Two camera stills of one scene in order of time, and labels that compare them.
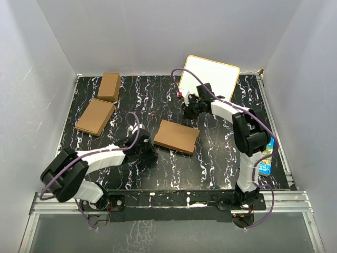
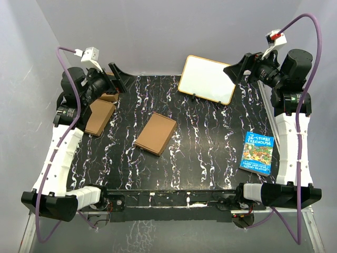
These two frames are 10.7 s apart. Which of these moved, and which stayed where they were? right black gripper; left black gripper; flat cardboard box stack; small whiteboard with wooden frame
Moved: right black gripper; left black gripper
Stayed: small whiteboard with wooden frame; flat cardboard box stack
